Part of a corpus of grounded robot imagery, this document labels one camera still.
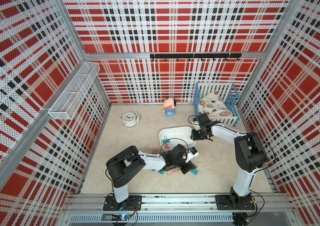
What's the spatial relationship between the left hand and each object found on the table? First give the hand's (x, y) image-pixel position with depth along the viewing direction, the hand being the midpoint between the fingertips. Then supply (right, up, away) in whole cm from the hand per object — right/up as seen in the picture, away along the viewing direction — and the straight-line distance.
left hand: (195, 166), depth 84 cm
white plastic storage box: (-10, +16, +15) cm, 24 cm away
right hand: (+2, +16, +12) cm, 20 cm away
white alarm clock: (-45, +28, +22) cm, 57 cm away
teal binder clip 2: (-1, -2, -2) cm, 3 cm away
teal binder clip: (-20, -4, 0) cm, 21 cm away
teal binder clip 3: (-17, +13, +15) cm, 26 cm away
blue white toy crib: (+34, +47, +31) cm, 66 cm away
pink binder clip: (-25, +6, +9) cm, 27 cm away
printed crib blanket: (+20, +40, +32) cm, 55 cm away
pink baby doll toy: (-15, +40, +27) cm, 51 cm away
